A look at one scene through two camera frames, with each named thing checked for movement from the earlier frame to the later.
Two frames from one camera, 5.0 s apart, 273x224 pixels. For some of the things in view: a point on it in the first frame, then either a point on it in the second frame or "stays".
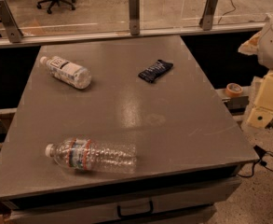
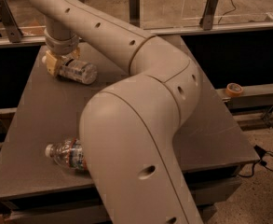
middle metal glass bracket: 134,13 stays
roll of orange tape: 233,90 stays
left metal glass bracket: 13,32 stays
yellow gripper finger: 270,97 to 51,63
